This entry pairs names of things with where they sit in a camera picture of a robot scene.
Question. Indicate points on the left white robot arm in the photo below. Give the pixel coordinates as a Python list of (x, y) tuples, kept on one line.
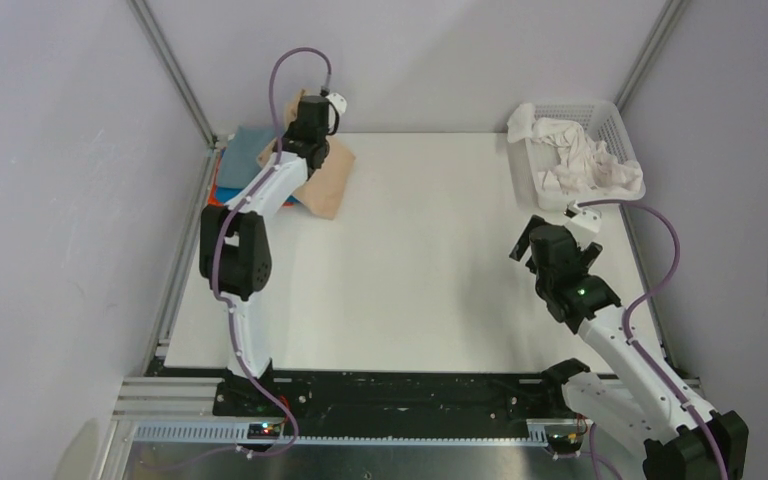
[(234, 252)]

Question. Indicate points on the grey-blue folded t shirt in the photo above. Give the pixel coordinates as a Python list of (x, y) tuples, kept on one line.
[(252, 140)]

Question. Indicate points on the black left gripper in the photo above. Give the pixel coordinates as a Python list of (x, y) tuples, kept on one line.
[(289, 134)]

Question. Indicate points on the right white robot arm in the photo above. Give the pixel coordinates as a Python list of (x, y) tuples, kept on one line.
[(636, 371)]

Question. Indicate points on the small circuit board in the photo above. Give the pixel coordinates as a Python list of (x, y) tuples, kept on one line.
[(565, 444), (264, 431)]

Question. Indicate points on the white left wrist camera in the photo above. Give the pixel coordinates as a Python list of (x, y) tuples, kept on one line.
[(338, 102)]

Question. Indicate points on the front aluminium rail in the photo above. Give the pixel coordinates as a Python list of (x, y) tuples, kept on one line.
[(181, 408)]

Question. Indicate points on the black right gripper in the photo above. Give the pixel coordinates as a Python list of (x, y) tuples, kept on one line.
[(588, 256)]

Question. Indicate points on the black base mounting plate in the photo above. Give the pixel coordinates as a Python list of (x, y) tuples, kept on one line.
[(399, 405)]

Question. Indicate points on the white crumpled t shirt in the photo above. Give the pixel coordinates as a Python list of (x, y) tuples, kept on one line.
[(583, 156)]

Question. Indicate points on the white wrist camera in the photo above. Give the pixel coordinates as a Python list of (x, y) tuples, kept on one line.
[(583, 221), (338, 102)]

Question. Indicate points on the beige t shirt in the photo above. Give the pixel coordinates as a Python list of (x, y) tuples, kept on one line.
[(323, 193)]

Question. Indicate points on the left small circuit board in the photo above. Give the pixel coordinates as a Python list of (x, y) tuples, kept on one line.
[(264, 431)]

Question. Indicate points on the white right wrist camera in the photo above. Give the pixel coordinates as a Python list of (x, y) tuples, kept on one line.
[(583, 221)]

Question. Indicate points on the aluminium frame post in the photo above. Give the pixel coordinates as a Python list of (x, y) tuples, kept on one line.
[(660, 33), (163, 50)]

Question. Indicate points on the white plastic laundry basket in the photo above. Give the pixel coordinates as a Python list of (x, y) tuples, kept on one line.
[(573, 156)]

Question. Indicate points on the right small circuit board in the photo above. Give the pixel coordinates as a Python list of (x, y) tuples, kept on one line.
[(565, 444)]

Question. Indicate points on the right aluminium frame post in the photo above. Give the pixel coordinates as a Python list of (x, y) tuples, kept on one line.
[(660, 33)]

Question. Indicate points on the left aluminium frame post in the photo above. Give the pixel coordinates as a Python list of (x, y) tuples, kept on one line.
[(163, 50)]

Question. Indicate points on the orange folded t shirt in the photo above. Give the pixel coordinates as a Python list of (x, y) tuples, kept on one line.
[(233, 173)]

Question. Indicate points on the bright blue folded t shirt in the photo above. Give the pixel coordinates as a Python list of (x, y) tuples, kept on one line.
[(220, 196)]

